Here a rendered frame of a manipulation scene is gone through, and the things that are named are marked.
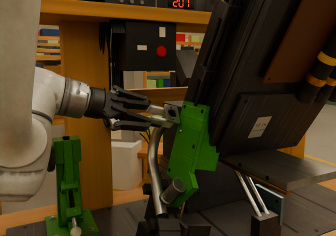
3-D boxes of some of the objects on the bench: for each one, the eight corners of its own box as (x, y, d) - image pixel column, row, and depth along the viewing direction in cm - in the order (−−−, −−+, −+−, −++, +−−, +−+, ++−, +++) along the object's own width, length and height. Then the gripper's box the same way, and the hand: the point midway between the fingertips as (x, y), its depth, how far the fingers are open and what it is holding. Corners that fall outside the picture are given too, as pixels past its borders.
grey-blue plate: (282, 248, 75) (285, 197, 73) (276, 250, 75) (280, 198, 72) (256, 229, 84) (258, 183, 82) (251, 231, 83) (253, 184, 81)
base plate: (383, 216, 95) (383, 210, 95) (-8, 368, 48) (-9, 357, 47) (282, 173, 132) (282, 169, 132) (6, 234, 85) (6, 228, 85)
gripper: (89, 119, 63) (182, 136, 73) (91, 67, 72) (174, 88, 83) (80, 137, 68) (168, 150, 78) (83, 86, 77) (161, 104, 88)
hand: (160, 116), depth 79 cm, fingers closed on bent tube, 3 cm apart
